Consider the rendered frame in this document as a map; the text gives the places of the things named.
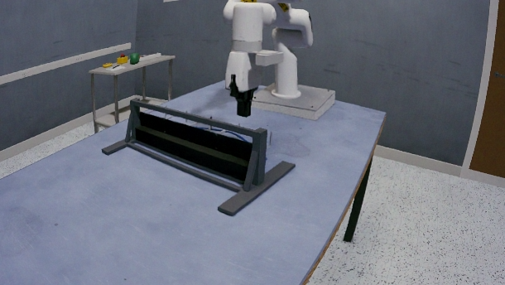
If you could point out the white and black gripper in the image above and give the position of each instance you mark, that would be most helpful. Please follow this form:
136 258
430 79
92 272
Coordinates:
244 76

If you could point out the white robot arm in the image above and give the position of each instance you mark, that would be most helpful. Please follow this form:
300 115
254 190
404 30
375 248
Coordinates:
247 18

